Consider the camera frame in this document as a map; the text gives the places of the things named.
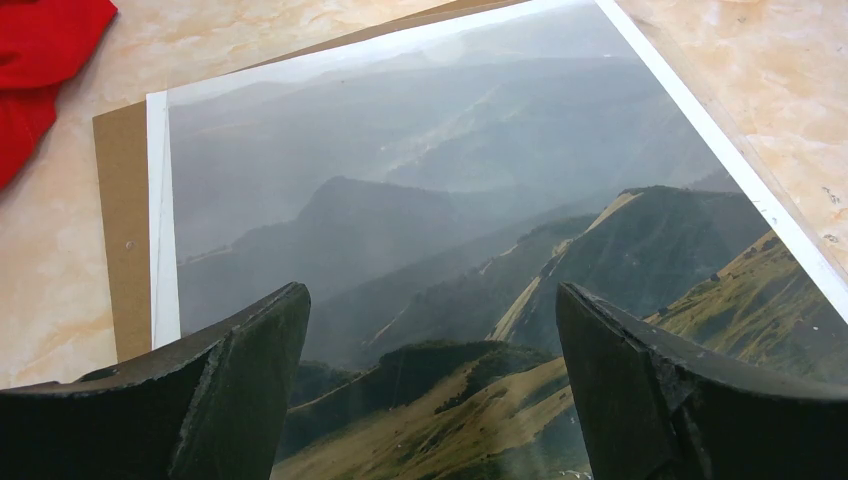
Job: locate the red crumpled cloth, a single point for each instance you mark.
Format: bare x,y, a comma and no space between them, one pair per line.
44,44

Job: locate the mountain landscape photo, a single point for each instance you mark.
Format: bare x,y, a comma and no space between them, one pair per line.
432,189

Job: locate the brown cardboard backing board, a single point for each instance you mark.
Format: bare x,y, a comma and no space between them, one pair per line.
120,138

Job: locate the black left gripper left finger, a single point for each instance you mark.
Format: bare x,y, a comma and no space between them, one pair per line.
208,406

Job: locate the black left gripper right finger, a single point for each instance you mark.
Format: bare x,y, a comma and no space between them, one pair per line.
652,405

